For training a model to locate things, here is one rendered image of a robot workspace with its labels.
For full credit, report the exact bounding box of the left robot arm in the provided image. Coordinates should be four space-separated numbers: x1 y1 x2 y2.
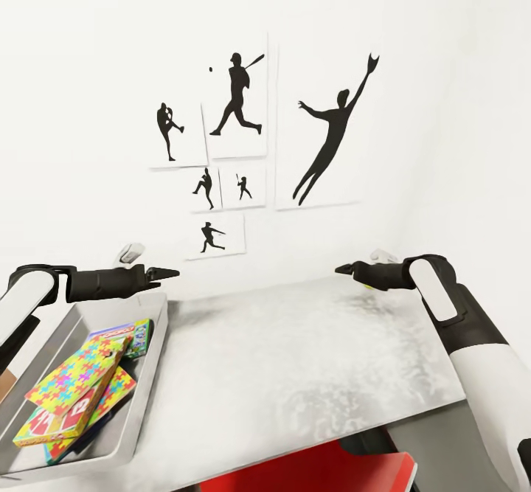
0 241 180 376

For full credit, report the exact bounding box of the board game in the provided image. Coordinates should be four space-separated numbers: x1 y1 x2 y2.
43 411 113 467
13 336 131 448
87 319 151 362

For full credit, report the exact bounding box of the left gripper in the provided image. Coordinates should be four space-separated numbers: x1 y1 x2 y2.
93 263 180 300

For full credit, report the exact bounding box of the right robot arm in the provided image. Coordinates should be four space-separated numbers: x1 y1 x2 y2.
335 249 531 492

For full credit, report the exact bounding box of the toy box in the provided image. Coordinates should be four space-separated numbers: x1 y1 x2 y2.
0 293 167 488

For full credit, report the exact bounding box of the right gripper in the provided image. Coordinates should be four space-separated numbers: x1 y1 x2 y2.
335 260 393 291

